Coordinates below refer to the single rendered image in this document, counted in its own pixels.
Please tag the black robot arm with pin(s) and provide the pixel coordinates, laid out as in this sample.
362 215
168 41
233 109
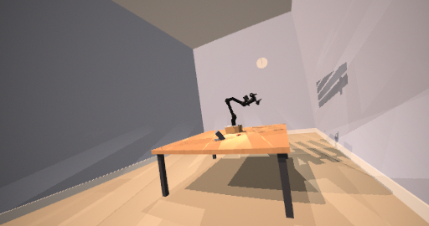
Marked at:
244 103

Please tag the dark grey panel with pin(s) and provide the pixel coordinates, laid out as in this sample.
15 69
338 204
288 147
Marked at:
219 135

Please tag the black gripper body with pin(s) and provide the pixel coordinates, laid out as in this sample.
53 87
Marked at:
253 99

